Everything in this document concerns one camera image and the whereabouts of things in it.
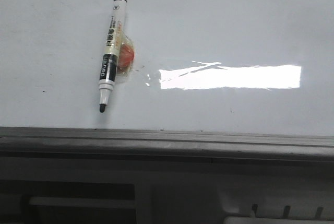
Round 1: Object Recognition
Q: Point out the white tray with hooks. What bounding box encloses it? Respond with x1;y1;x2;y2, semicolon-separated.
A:
223;204;333;223

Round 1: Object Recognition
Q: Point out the black strap on rail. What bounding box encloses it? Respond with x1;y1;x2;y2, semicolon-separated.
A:
19;194;40;224

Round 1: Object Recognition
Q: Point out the grey metal stand rail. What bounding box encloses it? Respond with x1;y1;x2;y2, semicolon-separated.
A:
29;196;136;209

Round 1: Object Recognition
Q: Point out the white whiteboard with grey frame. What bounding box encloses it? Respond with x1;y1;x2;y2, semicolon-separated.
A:
1;0;333;162

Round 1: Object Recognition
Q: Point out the black and white whiteboard marker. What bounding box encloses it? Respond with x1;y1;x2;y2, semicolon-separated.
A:
99;0;127;113

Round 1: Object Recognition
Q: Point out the red magnet with clear tape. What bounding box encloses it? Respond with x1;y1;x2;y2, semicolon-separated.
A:
116;33;135;83

